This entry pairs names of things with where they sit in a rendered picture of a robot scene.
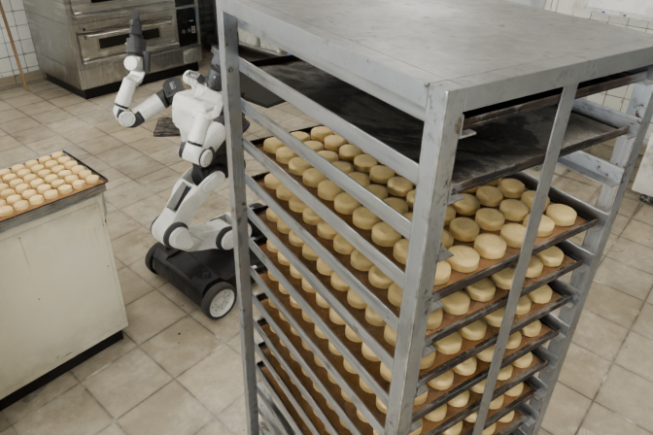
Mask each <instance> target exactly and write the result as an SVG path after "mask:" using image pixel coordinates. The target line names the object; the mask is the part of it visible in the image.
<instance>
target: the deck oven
mask: <svg viewBox="0 0 653 435"><path fill-rule="evenodd" d="M22 3H23V7H24V10H25V14H26V18H27V22H28V26H29V30H30V34H31V38H32V42H33V46H34V50H35V53H36V57H37V61H38V65H39V69H40V70H41V71H43V72H45V73H46V75H47V80H48V81H50V82H52V83H54V84H57V85H59V86H61V87H63V88H65V89H67V90H69V91H71V92H73V93H75V94H77V95H79V96H81V97H83V98H85V99H86V100H87V99H91V98H95V97H98V96H102V95H106V94H110V93H114V92H117V91H120V86H121V84H122V81H123V78H125V77H127V76H128V75H129V73H130V71H131V70H128V69H126V68H125V66H124V60H125V59H126V58H127V57H128V56H129V54H128V53H127V52H126V44H125V43H126V38H129V34H130V25H129V21H130V20H131V19H133V10H134V9H138V11H139V18H140V20H141V21H142V24H143V29H142V35H143V36H144V38H143V39H145V40H146V44H147V45H146V51H150V52H151V72H146V74H145V76H144V79H143V80H142V82H141V83H140V84H139V85H143V84H150V83H153V82H157V81H161V80H165V79H169V78H172V77H176V76H180V75H184V73H185V72H186V71H187V70H192V71H198V61H202V48H201V38H200V25H199V12H198V5H197V0H22ZM139 85H138V86H139Z"/></svg>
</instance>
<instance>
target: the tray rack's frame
mask: <svg viewBox="0 0 653 435"><path fill-rule="evenodd" d="M222 7H223V11H224V12H226V13H228V14H230V15H232V16H234V17H237V18H239V19H241V20H244V21H246V22H248V23H250V24H251V25H253V26H255V27H257V28H259V29H261V30H263V31H265V32H268V33H270V34H272V35H274V36H276V37H278V38H280V39H282V40H284V41H286V42H288V43H291V44H293V45H295V46H297V47H299V48H301V49H303V50H306V51H308V52H310V53H312V54H315V55H317V56H318V57H320V58H322V59H324V60H326V61H328V62H330V63H332V64H334V65H337V66H339V67H341V68H343V69H345V70H347V71H349V72H351V73H353V74H355V75H357V76H360V77H362V78H364V79H366V80H368V81H370V82H372V83H374V84H377V85H379V86H381V87H384V88H385V89H387V90H389V91H391V92H393V93H395V94H397V95H399V96H401V97H403V98H406V99H408V100H410V101H412V102H414V103H416V104H418V105H420V106H422V107H424V108H427V109H426V117H425V124H424V132H423V140H422V146H421V154H420V162H419V169H418V177H417V184H416V192H415V199H414V207H413V215H412V221H411V229H410V237H409V244H408V252H407V259H406V266H405V274H404V282H403V290H402V296H401V304H400V312H399V319H398V327H397V334H396V341H395V356H394V363H393V371H392V378H391V385H390V393H389V401H388V409H387V415H386V423H385V431H384V435H409V429H410V423H411V418H412V412H413V406H414V400H415V394H416V388H417V382H418V377H419V371H420V366H421V360H422V354H423V348H424V342H425V337H426V331H427V325H428V319H429V313H430V302H431V297H432V291H433V285H434V279H435V273H436V267H437V261H438V256H439V250H440V244H441V238H442V232H443V226H444V220H445V215H446V209H447V203H448V197H449V191H450V185H451V180H452V174H453V168H454V162H455V156H456V150H457V144H458V139H459V133H460V127H461V121H462V115H463V112H466V111H470V110H474V109H478V108H482V107H486V106H490V105H494V104H497V103H501V102H505V101H508V100H512V99H516V98H520V97H524V96H528V95H532V94H536V93H539V92H543V91H547V90H551V89H555V88H559V87H563V90H562V94H561V98H560V102H559V106H558V110H557V113H556V116H555V120H554V124H553V128H552V131H551V135H550V139H549V143H548V147H547V151H546V153H545V157H544V161H543V165H542V169H541V173H540V176H539V180H538V184H537V188H536V192H535V195H534V199H533V205H532V209H531V213H530V216H529V220H528V224H527V228H526V232H525V235H524V239H523V243H522V247H521V250H520V254H519V257H518V261H517V265H516V269H515V273H514V277H513V280H512V284H511V288H510V291H509V295H508V298H507V302H506V306H505V310H504V314H503V318H502V321H501V325H500V329H499V333H498V339H497V342H496V346H495V350H494V354H493V358H492V361H491V365H490V369H489V373H488V377H487V381H486V383H485V387H484V391H483V395H482V399H481V402H480V406H479V410H478V414H477V418H476V422H475V424H474V428H473V432H472V435H482V432H483V428H484V424H485V421H486V417H487V414H488V411H489V407H490V404H491V400H492V396H493V393H494V389H495V385H496V382H497V378H498V372H499V368H500V365H501V362H502V358H503V355H504V351H505V348H506V344H507V340H508V337H509V333H510V329H511V326H512V322H513V319H514V316H515V312H516V309H517V305H518V301H519V298H520V294H521V291H522V287H523V283H524V280H525V277H526V273H527V270H528V266H529V263H530V259H531V255H532V252H533V245H534V242H535V238H536V235H537V231H538V227H539V225H540V221H541V217H542V214H543V210H544V207H545V203H546V199H547V196H548V192H549V188H550V185H551V182H552V179H553V175H554V171H555V168H556V164H557V160H558V157H559V153H560V150H561V146H562V142H563V139H564V136H565V132H566V129H567V123H568V119H569V115H570V112H571V108H572V105H573V101H574V97H575V94H576V90H577V87H578V84H579V83H582V82H585V81H589V80H592V79H596V78H600V77H604V76H608V75H612V74H616V73H620V72H624V71H628V70H632V69H635V68H639V67H643V66H647V65H651V64H653V34H651V33H647V32H642V31H638V30H634V29H630V28H626V27H621V26H617V25H613V24H608V23H604V22H599V21H595V20H591V19H587V18H583V17H575V16H571V15H566V14H562V13H557V12H553V11H549V10H544V9H540V8H536V7H532V6H528V5H523V4H519V3H514V2H510V1H506V0H222ZM626 114H628V115H631V116H634V117H638V118H641V119H642V122H641V125H640V128H639V130H638V133H637V136H636V137H634V138H632V139H629V140H625V139H623V138H620V137H617V140H616V143H615V146H614V149H613V152H612V155H611V157H610V160H609V162H610V163H612V164H615V165H617V166H619V167H622V168H624V169H625V172H624V175H623V177H622V180H621V183H620V184H619V185H617V186H615V187H613V188H608V187H606V186H604V185H601V190H600V193H599V196H598V199H597V202H596V205H595V207H596V208H598V209H600V210H602V211H604V212H606V213H608V214H609V216H608V219H607V222H606V225H605V228H604V229H602V230H600V231H598V232H596V233H595V232H594V231H592V230H590V229H587V231H586V234H585V237H584V240H583V243H582V246H581V248H583V249H585V250H587V251H589V252H591V253H593V254H594V255H595V257H594V260H593V263H592V266H591V268H589V269H587V270H586V271H584V272H582V273H581V272H579V271H578V270H576V269H574V270H573V272H572V275H571V278H570V281H569V284H570V285H572V286H574V287H575V288H577V289H578V290H580V291H581V292H582V293H581V296H580V299H579V302H578V304H577V305H575V306H573V307H572V308H570V309H569V308H567V307H566V306H564V305H563V306H562V307H561V310H560V312H559V315H558V318H559V319H560V320H562V321H563V322H565V323H566V324H567V325H569V330H568V333H567V336H566V337H565V339H563V340H561V341H560V342H556V341H555V340H554V339H551V340H550V342H549V345H548V350H549V351H551V352H552V353H553V354H555V355H556V356H558V357H559V360H558V362H557V365H556V368H554V369H553V370H551V371H550V372H548V373H546V372H545V371H544V370H542V369H541V370H540V372H539V375H538V378H539V379H541V380H542V381H543V382H544V383H545V384H547V385H548V386H549V387H548V390H547V393H546V396H544V397H543V398H541V399H540V400H538V401H536V400H535V399H534V398H531V401H530V405H531V406H532V407H533V408H534V409H535V410H536V411H537V412H539V416H538V418H537V421H536V423H534V424H533V425H531V426H530V427H527V426H526V425H525V424H522V427H521V429H522V430H523V431H524V432H525V433H526V434H527V435H537V434H538V431H539V429H540V426H541V424H542V421H543V418H544V416H545V413H546V410H547V407H548V405H549V402H550V399H551V396H552V393H553V391H554V388H555V385H556V382H557V380H558V378H559V375H560V372H561V369H562V367H563V364H564V361H565V358H566V355H567V351H568V348H569V345H570V343H571V340H572V337H573V334H574V331H575V329H576V326H577V323H578V321H579V318H580V316H581V313H582V310H583V307H584V305H585V302H586V299H587V296H588V293H589V291H590V288H591V285H592V282H593V280H594V277H595V275H596V272H597V269H598V267H599V264H600V261H601V256H602V254H603V251H604V248H605V245H606V243H607V240H608V237H609V234H610V231H611V229H612V226H613V223H614V220H615V219H616V216H617V213H618V210H619V207H620V205H621V202H622V199H623V196H624V193H625V191H626V188H627V185H628V182H629V180H630V177H631V174H632V172H633V169H634V167H635V164H636V159H637V157H638V154H639V151H640V148H641V145H642V143H643V140H644V137H645V134H646V131H647V129H648V126H649V123H650V120H651V118H652V116H653V84H650V85H642V84H635V87H634V90H633V93H632V96H631V99H630V102H629V105H628V108H627V111H626Z"/></svg>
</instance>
